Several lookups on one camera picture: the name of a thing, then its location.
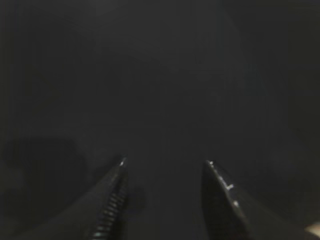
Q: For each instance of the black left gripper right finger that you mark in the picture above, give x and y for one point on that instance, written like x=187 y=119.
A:
x=230 y=213

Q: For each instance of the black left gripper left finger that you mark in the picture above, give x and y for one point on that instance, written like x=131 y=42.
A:
x=93 y=216

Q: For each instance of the black table mat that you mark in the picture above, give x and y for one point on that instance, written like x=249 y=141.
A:
x=167 y=84

